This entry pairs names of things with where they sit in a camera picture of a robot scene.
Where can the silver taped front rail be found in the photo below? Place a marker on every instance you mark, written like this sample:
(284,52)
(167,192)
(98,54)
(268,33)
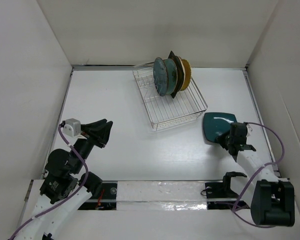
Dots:
(160,196)

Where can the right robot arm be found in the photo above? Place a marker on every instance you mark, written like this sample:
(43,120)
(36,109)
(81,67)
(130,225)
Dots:
(271,200)

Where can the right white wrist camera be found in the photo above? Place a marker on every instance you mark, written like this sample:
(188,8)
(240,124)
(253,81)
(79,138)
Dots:
(249,130)

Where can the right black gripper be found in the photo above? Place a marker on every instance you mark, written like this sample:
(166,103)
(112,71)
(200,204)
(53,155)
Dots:
(220,139)

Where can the round woven bamboo plate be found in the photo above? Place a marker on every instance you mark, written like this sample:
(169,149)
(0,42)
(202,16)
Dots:
(187,74)

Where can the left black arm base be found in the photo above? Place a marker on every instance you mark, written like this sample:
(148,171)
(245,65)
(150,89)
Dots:
(106,200)

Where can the round dark teal plate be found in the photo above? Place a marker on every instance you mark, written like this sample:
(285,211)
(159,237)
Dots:
(160,76)

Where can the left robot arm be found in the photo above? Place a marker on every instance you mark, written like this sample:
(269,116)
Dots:
(69,183)

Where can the beige bird painted plate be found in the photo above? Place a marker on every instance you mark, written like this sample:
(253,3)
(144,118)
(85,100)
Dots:
(183,67)

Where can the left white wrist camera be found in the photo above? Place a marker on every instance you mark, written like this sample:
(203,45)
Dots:
(71,127)

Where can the light green flower plate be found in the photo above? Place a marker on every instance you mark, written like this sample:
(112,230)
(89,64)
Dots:
(172,75)

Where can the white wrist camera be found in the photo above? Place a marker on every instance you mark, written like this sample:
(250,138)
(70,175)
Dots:
(249,130)
(71,127)

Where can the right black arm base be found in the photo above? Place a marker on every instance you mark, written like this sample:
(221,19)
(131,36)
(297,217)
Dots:
(217,197)

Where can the metal wire dish rack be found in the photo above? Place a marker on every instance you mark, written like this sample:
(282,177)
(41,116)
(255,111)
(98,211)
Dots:
(165,111)

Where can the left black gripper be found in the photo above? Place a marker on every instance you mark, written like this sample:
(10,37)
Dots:
(88,128)

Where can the square dark teal plate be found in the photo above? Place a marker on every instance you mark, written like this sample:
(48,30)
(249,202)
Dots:
(215,124)

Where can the square brown yellow plate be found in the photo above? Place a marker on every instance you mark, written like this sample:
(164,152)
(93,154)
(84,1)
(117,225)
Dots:
(179,73)

